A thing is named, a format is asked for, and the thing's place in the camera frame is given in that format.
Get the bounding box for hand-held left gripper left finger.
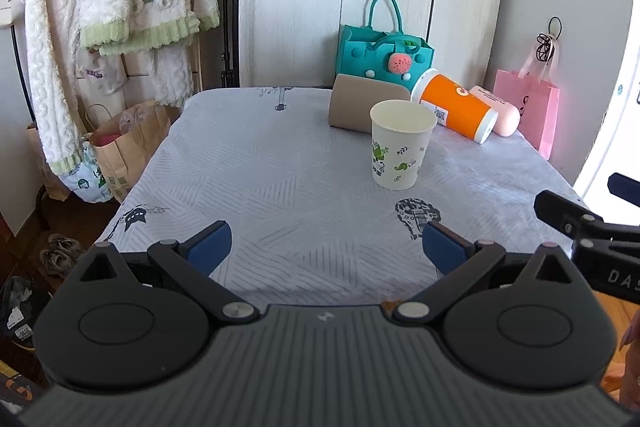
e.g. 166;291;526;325
65;221;261;323

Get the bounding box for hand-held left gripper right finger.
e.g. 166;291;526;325
392;221;588;323

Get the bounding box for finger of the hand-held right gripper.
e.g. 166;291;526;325
607;173;640;208
534;190;608;240

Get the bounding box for white paper cup green print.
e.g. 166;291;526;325
369;99;438;191

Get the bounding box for orange and white cup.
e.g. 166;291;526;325
410;68;499;145

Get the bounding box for beige paper cup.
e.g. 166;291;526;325
327;73;413;135

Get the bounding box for person's right hand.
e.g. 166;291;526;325
619;307;640;408

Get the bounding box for pink paper gift bag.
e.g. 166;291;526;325
493;34;561;160

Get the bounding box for grey printed bed sheet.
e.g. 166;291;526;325
95;86;592;308

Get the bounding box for pink tumbler bottle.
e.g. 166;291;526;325
469;85;521;138

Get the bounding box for brown paper bag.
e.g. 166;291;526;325
82;101;173;202

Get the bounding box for green and white plastic bag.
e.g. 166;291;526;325
59;141;116;204

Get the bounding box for grey shoes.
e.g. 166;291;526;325
39;233;87;281

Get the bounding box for black bag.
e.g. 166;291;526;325
0;276;51;350

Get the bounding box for small cream printed bag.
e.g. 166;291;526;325
75;49;129;96

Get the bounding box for teal felt tote bag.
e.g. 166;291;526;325
335;0;435;95

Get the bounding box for white fluffy robe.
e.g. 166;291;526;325
25;0;197;178

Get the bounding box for black hair tie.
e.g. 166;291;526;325
536;18;563;62

